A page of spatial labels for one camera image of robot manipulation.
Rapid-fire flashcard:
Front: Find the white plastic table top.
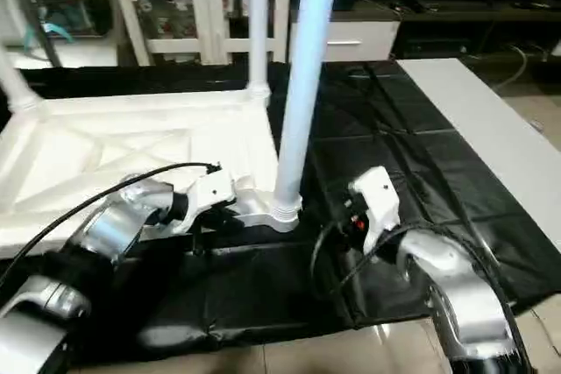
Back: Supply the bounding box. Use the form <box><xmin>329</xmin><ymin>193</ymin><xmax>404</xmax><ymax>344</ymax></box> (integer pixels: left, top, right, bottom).
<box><xmin>0</xmin><ymin>85</ymin><xmax>304</xmax><ymax>263</ymax></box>

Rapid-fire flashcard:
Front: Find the white plastic table leg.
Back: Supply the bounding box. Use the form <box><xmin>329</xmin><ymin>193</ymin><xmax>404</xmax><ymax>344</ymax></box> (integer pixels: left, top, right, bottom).
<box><xmin>247</xmin><ymin>0</ymin><xmax>273</xmax><ymax>102</ymax></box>
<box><xmin>270</xmin><ymin>0</ymin><xmax>344</xmax><ymax>222</ymax></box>
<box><xmin>0</xmin><ymin>41</ymin><xmax>43</xmax><ymax>114</ymax></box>

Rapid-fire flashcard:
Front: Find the black plastic mat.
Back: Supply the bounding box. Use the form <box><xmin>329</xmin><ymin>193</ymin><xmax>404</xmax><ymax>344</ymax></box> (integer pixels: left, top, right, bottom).
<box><xmin>0</xmin><ymin>57</ymin><xmax>561</xmax><ymax>364</ymax></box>

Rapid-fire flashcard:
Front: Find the white drawer unit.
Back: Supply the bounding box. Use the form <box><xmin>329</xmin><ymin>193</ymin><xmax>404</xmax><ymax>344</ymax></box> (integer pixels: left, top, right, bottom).
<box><xmin>289</xmin><ymin>18</ymin><xmax>402</xmax><ymax>63</ymax></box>

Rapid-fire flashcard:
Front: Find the white glass-door cabinet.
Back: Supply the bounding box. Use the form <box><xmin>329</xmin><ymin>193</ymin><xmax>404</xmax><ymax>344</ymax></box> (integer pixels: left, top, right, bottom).
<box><xmin>103</xmin><ymin>0</ymin><xmax>295</xmax><ymax>68</ymax></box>

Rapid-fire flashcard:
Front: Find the light blue plastic object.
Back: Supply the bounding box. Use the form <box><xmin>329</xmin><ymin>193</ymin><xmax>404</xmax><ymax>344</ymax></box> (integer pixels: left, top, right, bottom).
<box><xmin>25</xmin><ymin>15</ymin><xmax>80</xmax><ymax>49</ymax></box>

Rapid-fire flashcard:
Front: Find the grey metal pole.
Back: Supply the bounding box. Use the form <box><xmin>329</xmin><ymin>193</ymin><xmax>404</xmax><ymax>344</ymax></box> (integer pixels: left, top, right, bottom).
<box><xmin>4</xmin><ymin>0</ymin><xmax>64</xmax><ymax>68</ymax></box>

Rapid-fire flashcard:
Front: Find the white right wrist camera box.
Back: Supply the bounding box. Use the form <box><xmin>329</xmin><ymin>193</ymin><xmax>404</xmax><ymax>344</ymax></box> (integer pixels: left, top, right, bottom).
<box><xmin>348</xmin><ymin>166</ymin><xmax>402</xmax><ymax>254</ymax></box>

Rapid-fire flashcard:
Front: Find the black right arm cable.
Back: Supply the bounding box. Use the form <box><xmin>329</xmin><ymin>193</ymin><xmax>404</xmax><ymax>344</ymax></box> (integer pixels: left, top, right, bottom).
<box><xmin>311</xmin><ymin>216</ymin><xmax>527</xmax><ymax>366</ymax></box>

